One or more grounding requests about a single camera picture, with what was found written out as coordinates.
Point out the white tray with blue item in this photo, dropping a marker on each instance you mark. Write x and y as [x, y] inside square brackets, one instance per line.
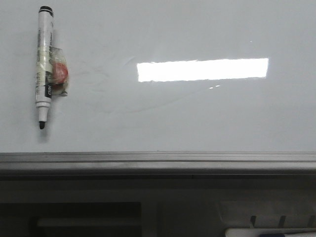
[258, 232]

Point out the white black whiteboard marker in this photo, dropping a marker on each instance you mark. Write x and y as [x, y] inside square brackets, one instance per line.
[44, 66]

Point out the white whiteboard with aluminium frame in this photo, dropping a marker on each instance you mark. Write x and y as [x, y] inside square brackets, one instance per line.
[163, 87]

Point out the red magnet taped to marker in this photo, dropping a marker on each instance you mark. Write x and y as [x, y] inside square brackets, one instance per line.
[60, 73]

